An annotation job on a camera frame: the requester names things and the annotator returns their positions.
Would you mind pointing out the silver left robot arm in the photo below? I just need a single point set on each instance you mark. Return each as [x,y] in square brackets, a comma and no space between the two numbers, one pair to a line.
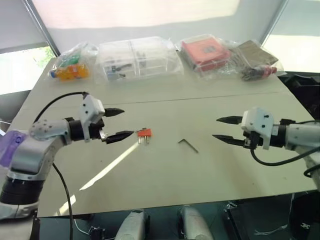
[37,147]

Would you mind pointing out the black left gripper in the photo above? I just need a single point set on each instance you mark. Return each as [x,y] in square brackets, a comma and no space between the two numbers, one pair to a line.
[96,131]

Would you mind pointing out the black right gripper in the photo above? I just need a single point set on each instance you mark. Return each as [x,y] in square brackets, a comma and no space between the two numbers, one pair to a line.
[255,141]

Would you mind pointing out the red and black hand tool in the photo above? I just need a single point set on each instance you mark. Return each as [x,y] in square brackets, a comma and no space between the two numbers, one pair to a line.
[260,72]

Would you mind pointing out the metal allen key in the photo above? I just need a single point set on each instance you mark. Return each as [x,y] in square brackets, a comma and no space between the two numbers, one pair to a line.
[190,145]

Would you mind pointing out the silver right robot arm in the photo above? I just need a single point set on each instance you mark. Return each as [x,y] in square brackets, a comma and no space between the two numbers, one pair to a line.
[297,137]

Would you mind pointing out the bag of colourful plastic toys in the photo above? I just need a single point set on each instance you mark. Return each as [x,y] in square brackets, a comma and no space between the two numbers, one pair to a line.
[71,68]

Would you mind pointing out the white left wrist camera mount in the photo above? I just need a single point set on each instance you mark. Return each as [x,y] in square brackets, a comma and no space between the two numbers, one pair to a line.
[91,107]

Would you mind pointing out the red box in plastic bag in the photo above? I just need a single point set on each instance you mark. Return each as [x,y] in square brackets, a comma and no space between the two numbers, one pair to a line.
[207,53]

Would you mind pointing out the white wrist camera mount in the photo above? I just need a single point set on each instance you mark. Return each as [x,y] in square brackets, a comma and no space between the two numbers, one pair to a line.
[91,107]
[260,121]

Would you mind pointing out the clear plastic storage box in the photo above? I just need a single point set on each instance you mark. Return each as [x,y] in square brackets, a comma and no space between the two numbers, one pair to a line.
[140,60]

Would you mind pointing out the black equipment beside table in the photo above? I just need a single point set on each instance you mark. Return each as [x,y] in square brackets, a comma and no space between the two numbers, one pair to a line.
[303,92]

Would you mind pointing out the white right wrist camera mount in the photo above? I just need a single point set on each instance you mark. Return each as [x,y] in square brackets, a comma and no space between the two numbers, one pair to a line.
[260,121]

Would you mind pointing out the black frame under table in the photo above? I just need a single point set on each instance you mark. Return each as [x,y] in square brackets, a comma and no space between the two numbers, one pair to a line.
[262,217]

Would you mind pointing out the grey rounded robot leg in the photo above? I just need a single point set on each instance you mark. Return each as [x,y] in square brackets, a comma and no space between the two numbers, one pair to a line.
[193,223]
[132,226]

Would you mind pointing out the purple translucent shoulder cover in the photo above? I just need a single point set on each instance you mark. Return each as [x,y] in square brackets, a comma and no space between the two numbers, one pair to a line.
[11,147]

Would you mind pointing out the brown pad in plastic bag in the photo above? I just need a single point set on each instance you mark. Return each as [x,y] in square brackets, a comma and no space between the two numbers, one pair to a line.
[260,53]

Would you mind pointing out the dark window frame post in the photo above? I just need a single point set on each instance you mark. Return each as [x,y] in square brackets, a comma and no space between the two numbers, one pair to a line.
[42,28]

